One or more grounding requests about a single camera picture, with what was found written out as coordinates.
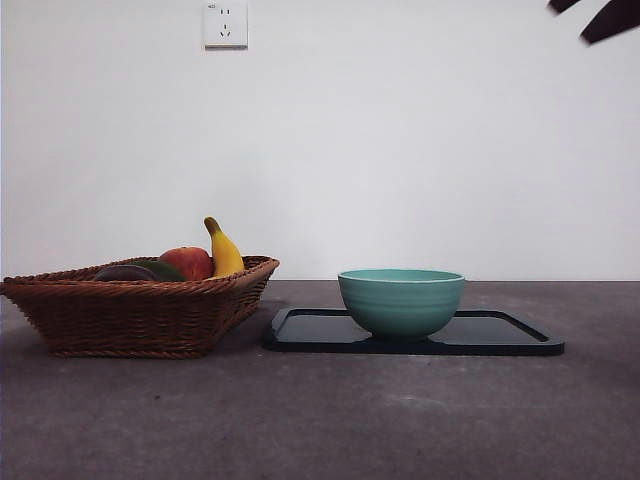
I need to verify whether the white wall socket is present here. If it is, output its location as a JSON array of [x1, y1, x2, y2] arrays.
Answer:
[[202, 1, 249, 51]]

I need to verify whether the yellow banana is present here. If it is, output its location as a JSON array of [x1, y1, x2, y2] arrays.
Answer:
[[203, 216, 246, 279]]

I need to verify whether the brown wicker basket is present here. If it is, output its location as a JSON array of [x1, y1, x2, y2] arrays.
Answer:
[[0, 255, 281, 359]]

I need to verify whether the black rectangular tray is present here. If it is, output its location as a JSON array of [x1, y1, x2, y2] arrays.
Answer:
[[263, 307, 566, 357]]

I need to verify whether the teal ribbed bowl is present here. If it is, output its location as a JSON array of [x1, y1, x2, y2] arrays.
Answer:
[[337, 268, 467, 344]]

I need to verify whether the red yellow apple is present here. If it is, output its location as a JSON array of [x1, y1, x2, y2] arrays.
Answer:
[[158, 246, 215, 282]]

